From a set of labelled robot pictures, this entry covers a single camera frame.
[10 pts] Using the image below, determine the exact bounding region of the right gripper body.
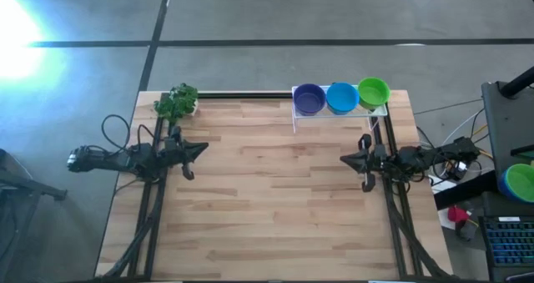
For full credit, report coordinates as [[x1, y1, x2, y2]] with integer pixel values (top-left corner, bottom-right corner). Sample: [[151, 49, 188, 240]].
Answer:
[[359, 133, 391, 193]]

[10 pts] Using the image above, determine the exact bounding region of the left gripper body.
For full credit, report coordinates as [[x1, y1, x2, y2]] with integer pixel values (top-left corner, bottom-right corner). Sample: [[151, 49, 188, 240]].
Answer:
[[164, 125, 195, 180]]

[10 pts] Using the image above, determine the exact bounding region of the blue plastic mini bowl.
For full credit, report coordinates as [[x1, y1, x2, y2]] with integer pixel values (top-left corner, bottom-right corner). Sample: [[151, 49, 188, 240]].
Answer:
[[325, 81, 360, 116]]

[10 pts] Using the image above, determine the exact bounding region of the green plastic mini bowl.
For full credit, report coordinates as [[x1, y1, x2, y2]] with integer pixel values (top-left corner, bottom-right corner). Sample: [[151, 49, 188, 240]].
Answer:
[[357, 77, 392, 111]]

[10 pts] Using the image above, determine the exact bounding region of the purple plastic mini bowl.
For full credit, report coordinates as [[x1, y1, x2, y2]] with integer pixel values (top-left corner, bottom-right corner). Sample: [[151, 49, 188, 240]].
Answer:
[[293, 83, 327, 117]]

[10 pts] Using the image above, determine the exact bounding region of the green artificial plant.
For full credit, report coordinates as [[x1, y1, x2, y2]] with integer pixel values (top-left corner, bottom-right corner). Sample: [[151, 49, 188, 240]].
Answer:
[[153, 83, 199, 124]]

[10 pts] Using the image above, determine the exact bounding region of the white paper sheet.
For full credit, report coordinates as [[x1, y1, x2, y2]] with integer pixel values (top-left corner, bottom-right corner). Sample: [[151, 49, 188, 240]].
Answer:
[[429, 176, 458, 195], [437, 210, 458, 230]]

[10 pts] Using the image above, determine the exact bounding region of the black beam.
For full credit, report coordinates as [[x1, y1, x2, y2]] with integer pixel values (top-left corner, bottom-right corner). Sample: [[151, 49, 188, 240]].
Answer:
[[433, 169, 500, 211]]

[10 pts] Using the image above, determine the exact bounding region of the small red object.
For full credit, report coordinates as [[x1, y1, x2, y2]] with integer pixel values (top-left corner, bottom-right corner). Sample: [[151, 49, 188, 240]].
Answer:
[[446, 206, 471, 225]]

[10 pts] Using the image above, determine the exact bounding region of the small black device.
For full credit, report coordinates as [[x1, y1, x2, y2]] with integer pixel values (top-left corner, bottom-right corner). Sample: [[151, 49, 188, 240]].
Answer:
[[454, 220, 480, 241]]

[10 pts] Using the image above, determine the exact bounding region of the blue plastic spare bowl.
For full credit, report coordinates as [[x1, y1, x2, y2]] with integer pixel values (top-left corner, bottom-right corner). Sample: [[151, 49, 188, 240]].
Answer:
[[497, 168, 534, 204]]

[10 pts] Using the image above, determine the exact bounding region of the dark grey side desk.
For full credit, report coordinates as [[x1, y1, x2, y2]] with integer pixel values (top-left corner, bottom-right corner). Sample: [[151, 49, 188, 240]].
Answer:
[[481, 80, 534, 283]]

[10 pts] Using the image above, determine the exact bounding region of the dark grey chair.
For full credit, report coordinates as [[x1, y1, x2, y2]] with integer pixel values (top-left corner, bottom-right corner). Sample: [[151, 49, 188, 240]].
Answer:
[[0, 148, 68, 283]]

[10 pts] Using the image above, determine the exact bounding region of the green plastic spare bowl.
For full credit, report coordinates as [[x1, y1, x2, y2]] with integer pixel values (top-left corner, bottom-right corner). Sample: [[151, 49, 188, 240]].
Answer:
[[504, 163, 534, 203]]

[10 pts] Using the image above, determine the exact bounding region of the backlit black keyboard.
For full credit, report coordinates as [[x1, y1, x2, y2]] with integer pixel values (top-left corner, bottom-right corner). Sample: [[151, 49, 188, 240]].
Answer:
[[478, 215, 534, 270]]

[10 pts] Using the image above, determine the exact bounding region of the black pole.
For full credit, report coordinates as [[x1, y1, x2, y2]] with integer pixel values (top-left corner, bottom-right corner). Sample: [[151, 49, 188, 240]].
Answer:
[[499, 65, 534, 99]]

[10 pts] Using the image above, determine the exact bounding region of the white wire rack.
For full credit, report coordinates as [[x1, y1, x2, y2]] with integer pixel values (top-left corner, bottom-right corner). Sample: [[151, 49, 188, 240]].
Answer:
[[290, 84, 389, 134]]

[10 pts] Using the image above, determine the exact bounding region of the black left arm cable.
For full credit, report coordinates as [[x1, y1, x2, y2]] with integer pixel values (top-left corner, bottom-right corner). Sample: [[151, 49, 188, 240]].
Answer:
[[101, 114, 133, 150]]

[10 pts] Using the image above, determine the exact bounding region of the black aluminium frame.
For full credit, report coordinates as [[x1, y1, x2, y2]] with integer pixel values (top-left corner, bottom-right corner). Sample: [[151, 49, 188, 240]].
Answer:
[[99, 91, 451, 282]]

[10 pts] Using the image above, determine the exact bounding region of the white cable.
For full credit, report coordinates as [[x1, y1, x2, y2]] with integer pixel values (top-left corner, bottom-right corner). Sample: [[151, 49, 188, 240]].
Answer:
[[441, 107, 487, 146]]

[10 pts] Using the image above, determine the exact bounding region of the bundle of cables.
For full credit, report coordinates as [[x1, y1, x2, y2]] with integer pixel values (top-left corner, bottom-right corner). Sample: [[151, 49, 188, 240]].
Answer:
[[470, 123, 494, 159]]

